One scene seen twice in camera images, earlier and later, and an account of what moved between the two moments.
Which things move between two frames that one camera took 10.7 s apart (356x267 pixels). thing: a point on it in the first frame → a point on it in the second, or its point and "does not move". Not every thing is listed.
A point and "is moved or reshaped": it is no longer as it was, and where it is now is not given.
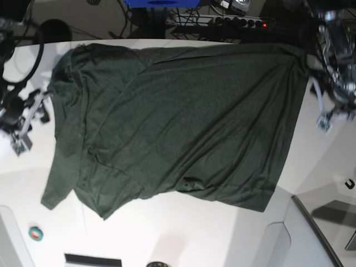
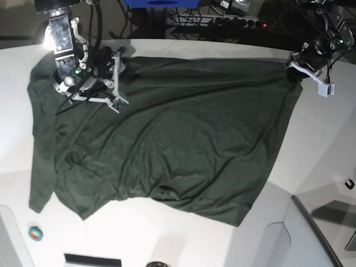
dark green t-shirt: x=212 y=119 is moved or reshaped
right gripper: x=336 y=95 → x=311 y=60
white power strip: x=213 y=20 does not move
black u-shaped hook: x=349 y=186 does not move
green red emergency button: x=35 y=233 does not move
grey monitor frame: x=320 y=232 does not move
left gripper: x=16 y=114 → x=107 y=71
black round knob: x=157 y=264 does not move
